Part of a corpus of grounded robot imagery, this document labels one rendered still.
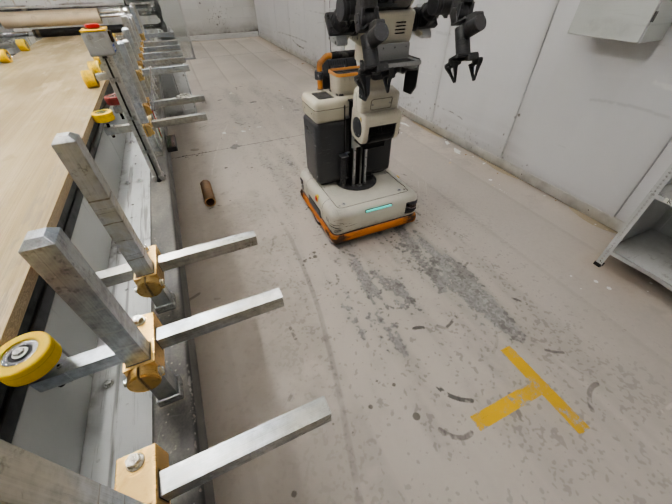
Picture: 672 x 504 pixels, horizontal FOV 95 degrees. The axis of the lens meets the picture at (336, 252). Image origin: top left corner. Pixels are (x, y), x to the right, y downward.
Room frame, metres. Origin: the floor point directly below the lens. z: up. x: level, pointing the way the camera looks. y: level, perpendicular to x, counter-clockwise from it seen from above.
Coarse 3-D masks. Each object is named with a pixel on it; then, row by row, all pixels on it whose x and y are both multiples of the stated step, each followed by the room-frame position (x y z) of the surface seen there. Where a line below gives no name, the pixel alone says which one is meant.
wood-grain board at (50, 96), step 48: (48, 48) 3.05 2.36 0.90; (0, 96) 1.68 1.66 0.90; (48, 96) 1.67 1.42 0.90; (96, 96) 1.65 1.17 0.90; (0, 144) 1.08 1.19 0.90; (48, 144) 1.07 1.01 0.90; (0, 192) 0.75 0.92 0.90; (48, 192) 0.75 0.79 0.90; (0, 240) 0.54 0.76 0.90; (0, 288) 0.40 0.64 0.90; (0, 336) 0.29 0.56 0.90
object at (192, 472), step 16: (320, 400) 0.20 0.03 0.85; (288, 416) 0.18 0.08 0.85; (304, 416) 0.18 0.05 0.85; (320, 416) 0.18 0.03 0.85; (256, 432) 0.16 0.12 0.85; (272, 432) 0.16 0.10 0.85; (288, 432) 0.16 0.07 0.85; (304, 432) 0.16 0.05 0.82; (224, 448) 0.14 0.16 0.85; (240, 448) 0.14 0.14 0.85; (256, 448) 0.14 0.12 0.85; (272, 448) 0.14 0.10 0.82; (176, 464) 0.12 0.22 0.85; (192, 464) 0.12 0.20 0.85; (208, 464) 0.12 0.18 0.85; (224, 464) 0.12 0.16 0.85; (240, 464) 0.12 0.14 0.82; (160, 480) 0.10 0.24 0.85; (176, 480) 0.10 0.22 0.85; (192, 480) 0.10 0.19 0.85; (208, 480) 0.11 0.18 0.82; (160, 496) 0.08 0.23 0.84; (176, 496) 0.09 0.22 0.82
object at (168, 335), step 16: (240, 304) 0.39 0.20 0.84; (256, 304) 0.39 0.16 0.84; (272, 304) 0.40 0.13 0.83; (192, 320) 0.36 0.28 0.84; (208, 320) 0.35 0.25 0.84; (224, 320) 0.36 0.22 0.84; (240, 320) 0.37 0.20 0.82; (160, 336) 0.32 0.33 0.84; (176, 336) 0.33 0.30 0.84; (192, 336) 0.33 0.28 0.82; (96, 352) 0.29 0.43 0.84; (112, 352) 0.29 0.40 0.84; (64, 368) 0.26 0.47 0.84; (80, 368) 0.26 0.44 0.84; (96, 368) 0.27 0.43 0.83; (32, 384) 0.23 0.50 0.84; (48, 384) 0.24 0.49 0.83
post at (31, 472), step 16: (0, 448) 0.07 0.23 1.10; (16, 448) 0.07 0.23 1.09; (0, 464) 0.06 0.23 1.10; (16, 464) 0.06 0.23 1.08; (32, 464) 0.07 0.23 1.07; (48, 464) 0.07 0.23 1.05; (0, 480) 0.05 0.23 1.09; (16, 480) 0.05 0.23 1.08; (32, 480) 0.06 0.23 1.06; (48, 480) 0.06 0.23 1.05; (64, 480) 0.06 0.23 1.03; (80, 480) 0.07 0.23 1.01; (0, 496) 0.04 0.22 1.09; (16, 496) 0.05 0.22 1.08; (32, 496) 0.05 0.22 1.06; (48, 496) 0.05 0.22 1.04; (64, 496) 0.05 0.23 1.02; (80, 496) 0.06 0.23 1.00; (96, 496) 0.06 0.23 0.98; (112, 496) 0.07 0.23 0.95; (128, 496) 0.07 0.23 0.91
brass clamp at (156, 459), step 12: (156, 444) 0.14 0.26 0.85; (144, 456) 0.13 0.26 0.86; (156, 456) 0.13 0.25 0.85; (168, 456) 0.14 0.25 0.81; (120, 468) 0.11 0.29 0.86; (144, 468) 0.11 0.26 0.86; (156, 468) 0.11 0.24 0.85; (120, 480) 0.10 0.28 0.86; (132, 480) 0.10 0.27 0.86; (144, 480) 0.10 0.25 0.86; (156, 480) 0.10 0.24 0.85; (120, 492) 0.09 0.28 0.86; (132, 492) 0.09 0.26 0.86; (144, 492) 0.09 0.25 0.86; (156, 492) 0.09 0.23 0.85
